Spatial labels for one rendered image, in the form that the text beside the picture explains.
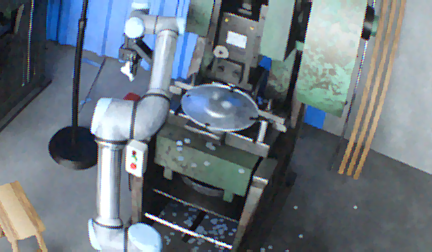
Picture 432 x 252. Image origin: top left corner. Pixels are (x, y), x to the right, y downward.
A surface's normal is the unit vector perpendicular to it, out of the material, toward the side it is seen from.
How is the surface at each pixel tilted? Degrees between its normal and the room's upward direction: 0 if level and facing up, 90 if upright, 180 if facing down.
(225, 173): 90
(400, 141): 90
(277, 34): 90
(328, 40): 85
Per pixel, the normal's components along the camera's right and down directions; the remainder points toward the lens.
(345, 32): -0.32, 0.36
